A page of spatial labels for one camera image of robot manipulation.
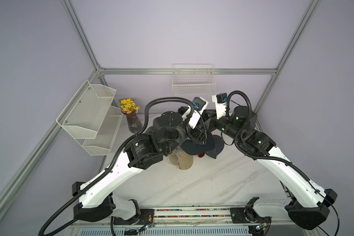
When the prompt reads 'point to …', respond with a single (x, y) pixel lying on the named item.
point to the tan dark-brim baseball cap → (178, 157)
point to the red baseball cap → (201, 155)
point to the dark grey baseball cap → (213, 146)
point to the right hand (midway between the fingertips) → (202, 113)
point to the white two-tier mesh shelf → (90, 118)
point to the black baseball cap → (193, 148)
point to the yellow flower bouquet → (129, 106)
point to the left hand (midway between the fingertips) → (197, 115)
